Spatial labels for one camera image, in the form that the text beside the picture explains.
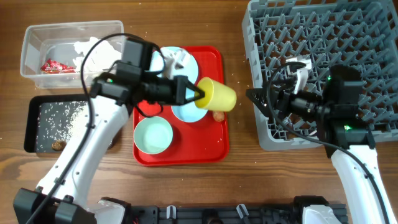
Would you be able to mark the grey dishwasher rack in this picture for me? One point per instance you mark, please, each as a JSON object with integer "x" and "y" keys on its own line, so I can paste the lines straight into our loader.
{"x": 359, "y": 34}

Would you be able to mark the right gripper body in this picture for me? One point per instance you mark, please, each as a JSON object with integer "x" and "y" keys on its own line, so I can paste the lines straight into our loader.
{"x": 303, "y": 104}

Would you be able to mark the large light blue plate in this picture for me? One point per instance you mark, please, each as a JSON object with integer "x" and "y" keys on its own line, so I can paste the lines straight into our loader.
{"x": 191, "y": 70}

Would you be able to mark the yellow cup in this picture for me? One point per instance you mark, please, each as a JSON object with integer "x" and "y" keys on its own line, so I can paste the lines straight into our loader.
{"x": 218, "y": 97}

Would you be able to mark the clear plastic bin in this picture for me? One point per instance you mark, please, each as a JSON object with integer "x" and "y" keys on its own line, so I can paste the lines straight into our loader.
{"x": 55, "y": 41}

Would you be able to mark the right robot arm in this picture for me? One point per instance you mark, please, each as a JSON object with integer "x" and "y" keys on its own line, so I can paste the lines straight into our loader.
{"x": 347, "y": 139}

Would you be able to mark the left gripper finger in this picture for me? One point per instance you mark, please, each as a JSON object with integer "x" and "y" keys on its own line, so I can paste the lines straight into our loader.
{"x": 191, "y": 86}
{"x": 192, "y": 97}

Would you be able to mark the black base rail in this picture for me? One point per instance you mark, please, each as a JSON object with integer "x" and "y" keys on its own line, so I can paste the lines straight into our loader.
{"x": 237, "y": 214}

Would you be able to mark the green bowl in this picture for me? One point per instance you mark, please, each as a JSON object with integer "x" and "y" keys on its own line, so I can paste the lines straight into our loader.
{"x": 153, "y": 135}

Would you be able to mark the red serving tray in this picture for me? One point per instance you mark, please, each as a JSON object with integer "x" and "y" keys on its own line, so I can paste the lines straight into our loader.
{"x": 201, "y": 142}

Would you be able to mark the light blue bowl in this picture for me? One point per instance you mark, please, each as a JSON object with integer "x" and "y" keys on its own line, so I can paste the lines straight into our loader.
{"x": 189, "y": 113}

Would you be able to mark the white rice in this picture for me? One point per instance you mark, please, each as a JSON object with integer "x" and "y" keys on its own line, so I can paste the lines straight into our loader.
{"x": 59, "y": 121}

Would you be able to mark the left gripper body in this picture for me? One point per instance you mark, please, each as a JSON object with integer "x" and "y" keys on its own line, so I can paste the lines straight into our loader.
{"x": 166, "y": 91}

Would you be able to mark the black tray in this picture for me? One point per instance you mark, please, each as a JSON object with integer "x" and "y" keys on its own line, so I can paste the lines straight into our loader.
{"x": 33, "y": 114}

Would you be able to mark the orange carrot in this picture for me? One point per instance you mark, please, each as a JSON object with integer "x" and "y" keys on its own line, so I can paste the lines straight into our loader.
{"x": 218, "y": 116}

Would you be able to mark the white napkin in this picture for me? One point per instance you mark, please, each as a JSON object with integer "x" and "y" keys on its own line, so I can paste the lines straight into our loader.
{"x": 101, "y": 58}

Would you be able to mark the red snack wrapper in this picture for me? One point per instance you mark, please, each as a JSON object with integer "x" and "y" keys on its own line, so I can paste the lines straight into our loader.
{"x": 55, "y": 67}

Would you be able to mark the brown food lump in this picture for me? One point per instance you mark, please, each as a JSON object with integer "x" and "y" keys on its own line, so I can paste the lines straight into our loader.
{"x": 59, "y": 145}

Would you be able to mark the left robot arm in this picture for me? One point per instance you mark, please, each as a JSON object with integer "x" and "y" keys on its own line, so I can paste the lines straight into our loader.
{"x": 60, "y": 197}

